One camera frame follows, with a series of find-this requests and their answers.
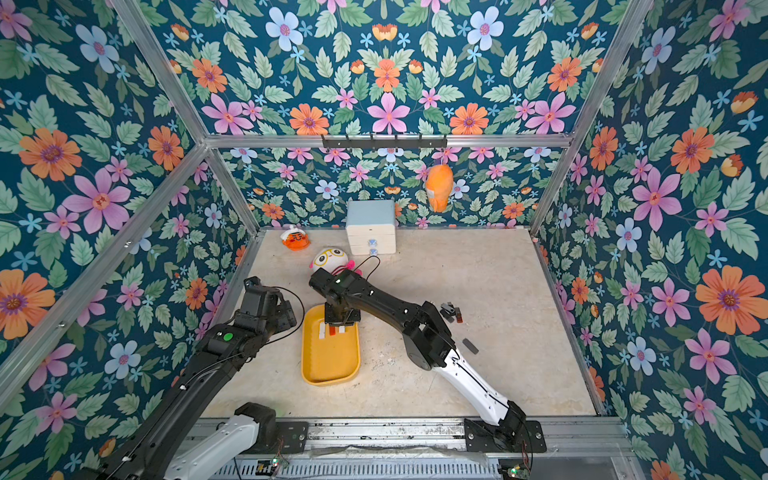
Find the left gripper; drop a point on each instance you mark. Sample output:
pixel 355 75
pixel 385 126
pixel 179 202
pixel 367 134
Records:
pixel 286 314

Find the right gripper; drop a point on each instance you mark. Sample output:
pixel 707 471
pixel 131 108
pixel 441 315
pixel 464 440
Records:
pixel 342 312

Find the grey usb flash drive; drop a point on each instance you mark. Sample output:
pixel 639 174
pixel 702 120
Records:
pixel 470 346

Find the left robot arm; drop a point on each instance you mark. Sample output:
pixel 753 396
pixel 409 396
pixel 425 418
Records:
pixel 152 451

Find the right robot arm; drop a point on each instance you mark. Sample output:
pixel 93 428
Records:
pixel 429 345

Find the yellow plastic storage box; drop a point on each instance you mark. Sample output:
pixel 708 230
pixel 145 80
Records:
pixel 333 360

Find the white pink plush toy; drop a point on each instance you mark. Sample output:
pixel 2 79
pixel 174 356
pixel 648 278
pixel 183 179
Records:
pixel 333 260

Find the small orange tiger toy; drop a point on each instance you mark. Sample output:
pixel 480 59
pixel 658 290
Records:
pixel 295 238

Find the white blue mini drawer cabinet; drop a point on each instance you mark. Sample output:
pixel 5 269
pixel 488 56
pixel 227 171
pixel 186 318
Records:
pixel 371 227

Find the orange hanging plush toy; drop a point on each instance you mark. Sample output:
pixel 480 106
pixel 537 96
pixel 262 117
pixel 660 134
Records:
pixel 439 187

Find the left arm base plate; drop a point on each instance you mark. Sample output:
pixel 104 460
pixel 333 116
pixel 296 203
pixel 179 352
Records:
pixel 281 437

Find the black wall hook rail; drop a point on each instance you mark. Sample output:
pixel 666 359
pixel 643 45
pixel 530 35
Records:
pixel 373 142

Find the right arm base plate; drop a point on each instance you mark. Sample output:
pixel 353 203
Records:
pixel 485 438

